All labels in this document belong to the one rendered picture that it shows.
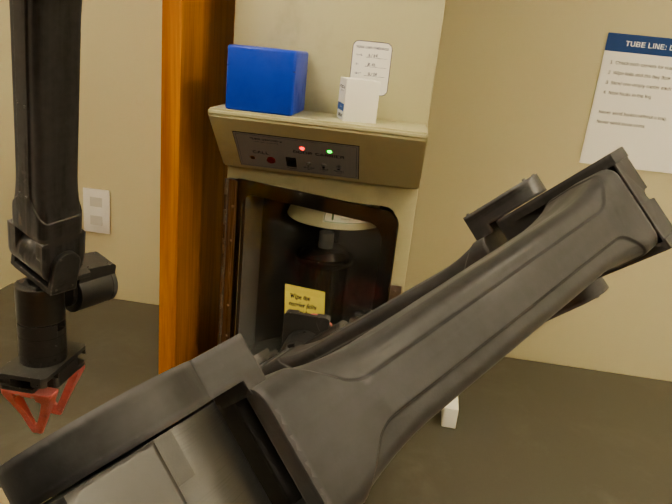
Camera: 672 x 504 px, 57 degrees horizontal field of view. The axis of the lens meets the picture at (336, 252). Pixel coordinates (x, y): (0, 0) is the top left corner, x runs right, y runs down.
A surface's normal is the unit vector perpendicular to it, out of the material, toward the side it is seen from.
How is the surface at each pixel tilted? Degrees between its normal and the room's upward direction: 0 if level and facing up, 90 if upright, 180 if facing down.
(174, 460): 47
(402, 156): 135
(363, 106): 90
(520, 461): 0
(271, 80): 90
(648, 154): 90
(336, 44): 90
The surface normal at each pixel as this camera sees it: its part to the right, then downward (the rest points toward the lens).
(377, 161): -0.16, 0.88
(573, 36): -0.13, 0.30
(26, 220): -0.55, 0.33
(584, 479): 0.10, -0.94
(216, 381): 0.48, -0.37
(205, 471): 0.72, -0.48
